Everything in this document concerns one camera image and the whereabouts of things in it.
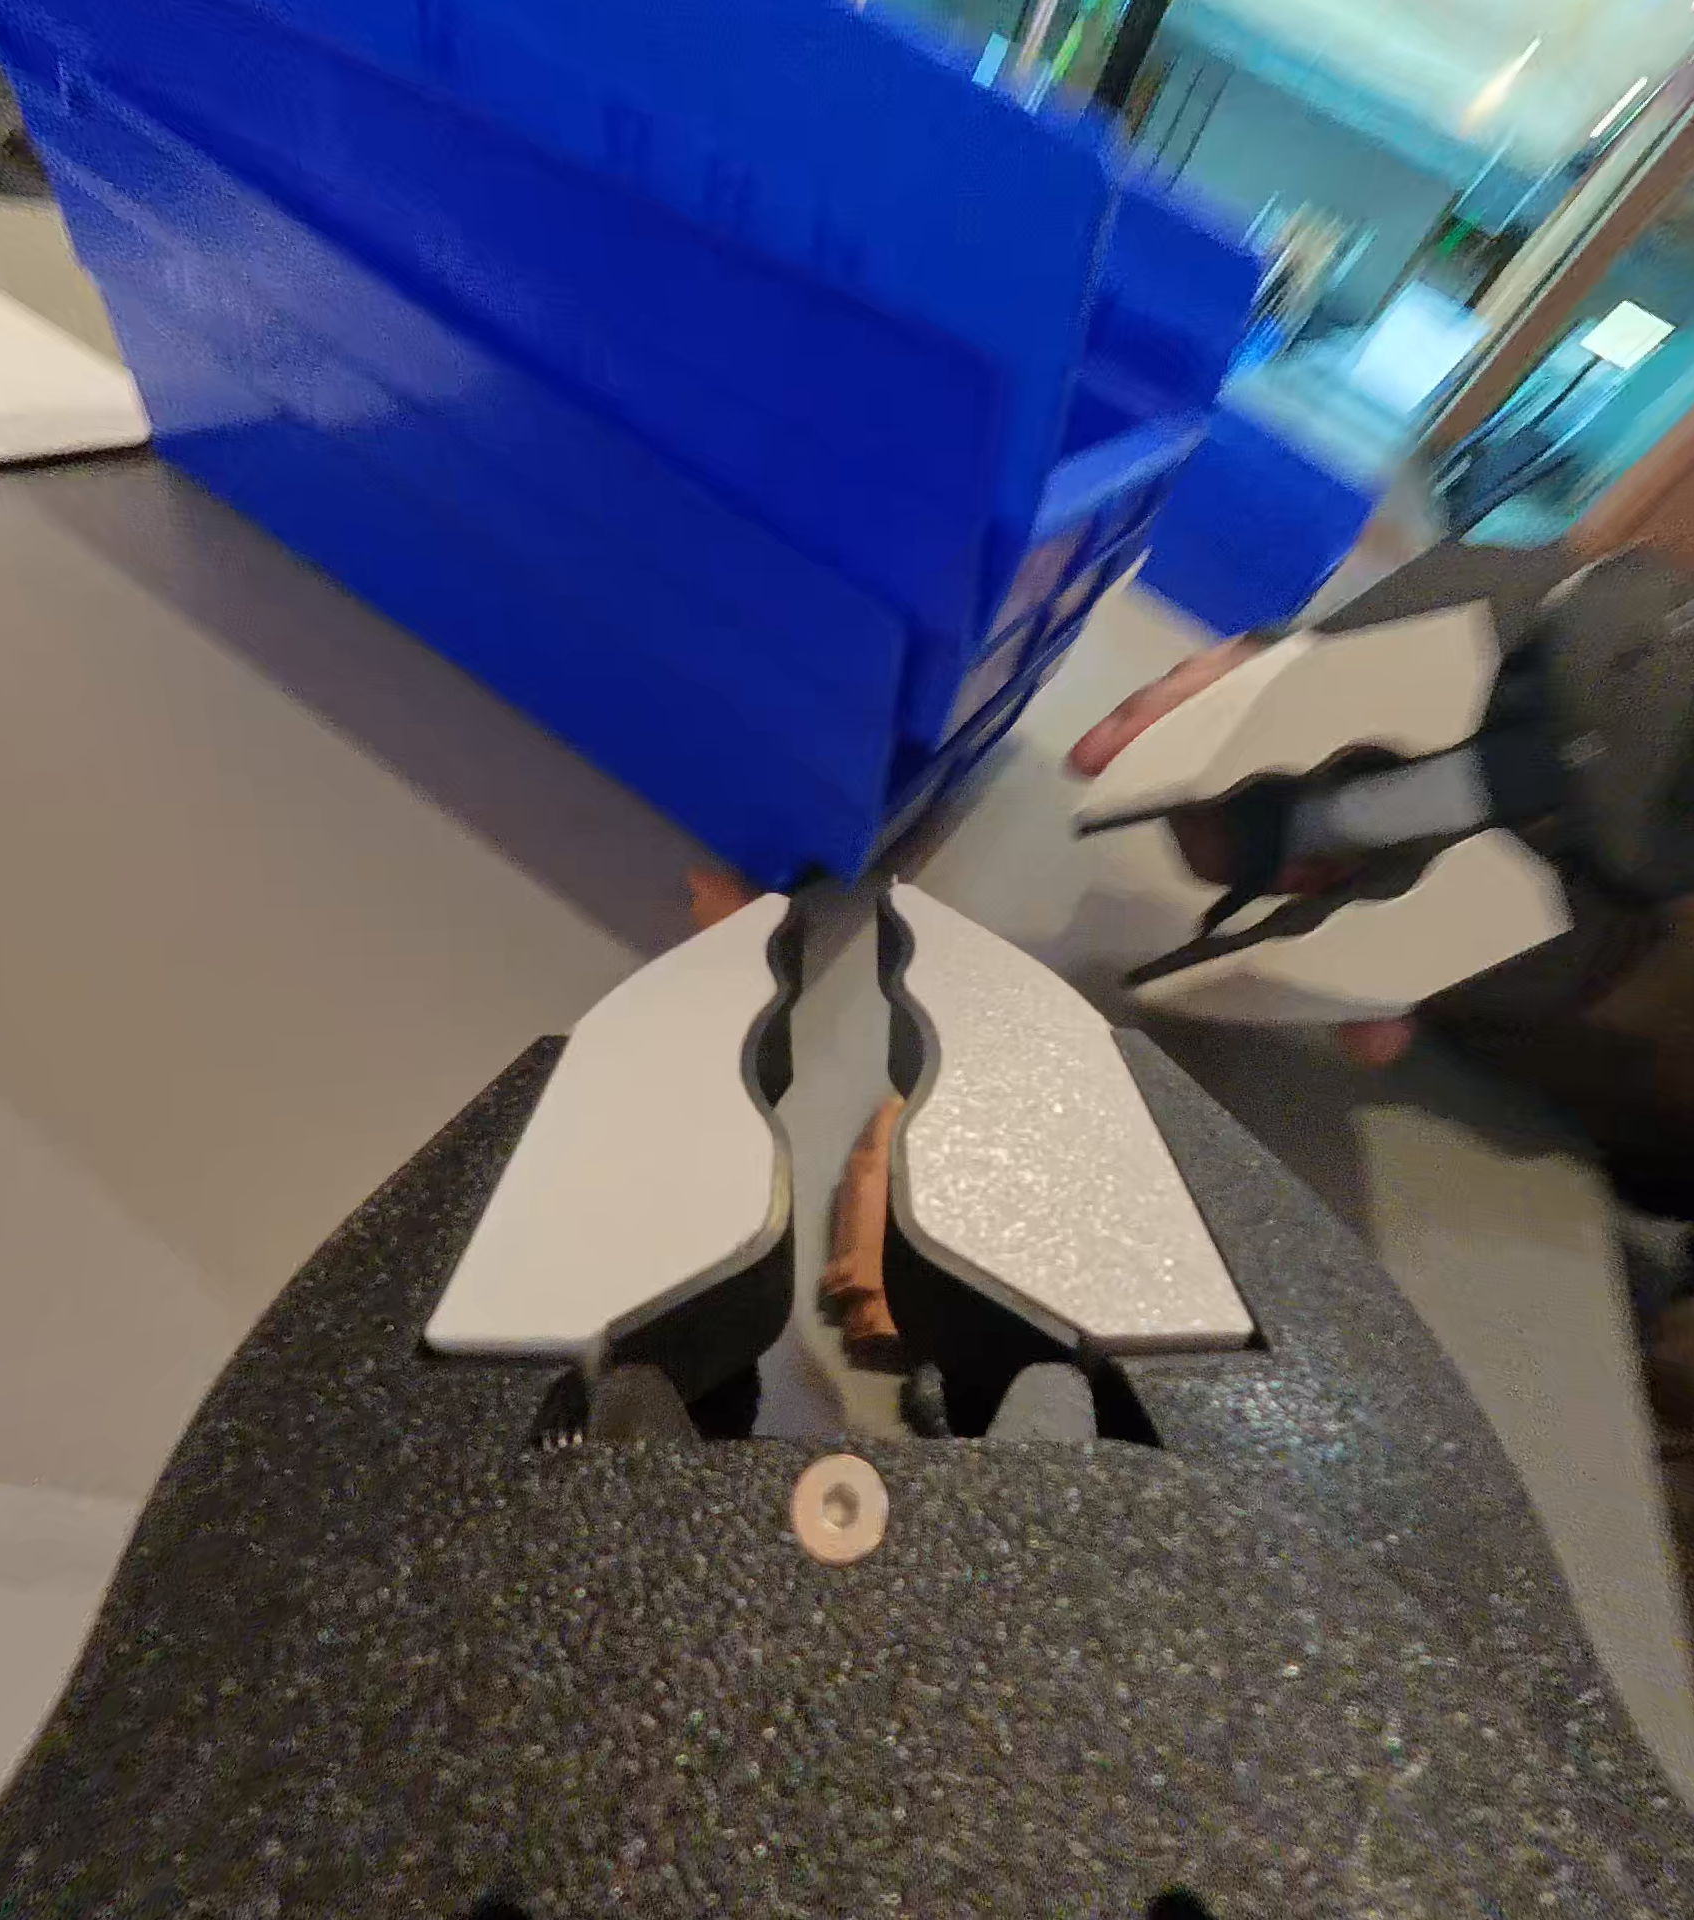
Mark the blue plastic storage bin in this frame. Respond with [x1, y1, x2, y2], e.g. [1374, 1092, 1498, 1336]
[0, 0, 1390, 647]
[44, 224, 1134, 897]

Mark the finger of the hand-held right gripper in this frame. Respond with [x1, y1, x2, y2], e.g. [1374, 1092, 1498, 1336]
[1072, 600, 1507, 839]
[1125, 827, 1576, 1030]

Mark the person's right forearm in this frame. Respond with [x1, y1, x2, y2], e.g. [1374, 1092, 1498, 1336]
[1537, 862, 1694, 1308]

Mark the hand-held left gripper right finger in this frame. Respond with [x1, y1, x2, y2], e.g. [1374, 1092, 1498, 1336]
[876, 882, 1258, 1360]

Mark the small brown toy brick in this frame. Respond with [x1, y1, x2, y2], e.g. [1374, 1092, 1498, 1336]
[817, 1094, 912, 1352]

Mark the person's right hand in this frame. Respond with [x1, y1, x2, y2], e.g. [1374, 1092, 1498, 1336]
[1069, 633, 1270, 780]

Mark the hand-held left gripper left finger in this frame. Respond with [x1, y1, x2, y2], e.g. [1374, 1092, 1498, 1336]
[423, 891, 796, 1364]

